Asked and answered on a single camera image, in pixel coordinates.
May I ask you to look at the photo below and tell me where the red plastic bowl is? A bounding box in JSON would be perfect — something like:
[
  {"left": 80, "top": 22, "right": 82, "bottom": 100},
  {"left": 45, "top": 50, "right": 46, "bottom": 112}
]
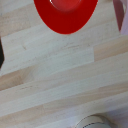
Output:
[{"left": 33, "top": 0, "right": 100, "bottom": 36}]

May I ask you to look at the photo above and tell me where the dark object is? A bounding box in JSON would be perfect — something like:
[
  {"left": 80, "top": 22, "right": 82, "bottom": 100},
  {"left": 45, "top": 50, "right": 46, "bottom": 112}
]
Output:
[{"left": 0, "top": 37, "right": 6, "bottom": 70}]

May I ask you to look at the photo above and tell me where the white round cup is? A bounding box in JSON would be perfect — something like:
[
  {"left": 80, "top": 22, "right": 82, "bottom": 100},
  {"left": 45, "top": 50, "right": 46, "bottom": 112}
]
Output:
[{"left": 76, "top": 113, "right": 120, "bottom": 128}]

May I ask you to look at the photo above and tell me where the pink object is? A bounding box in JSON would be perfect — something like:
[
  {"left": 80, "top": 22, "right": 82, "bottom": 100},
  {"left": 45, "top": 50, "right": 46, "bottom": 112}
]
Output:
[{"left": 112, "top": 0, "right": 128, "bottom": 37}]

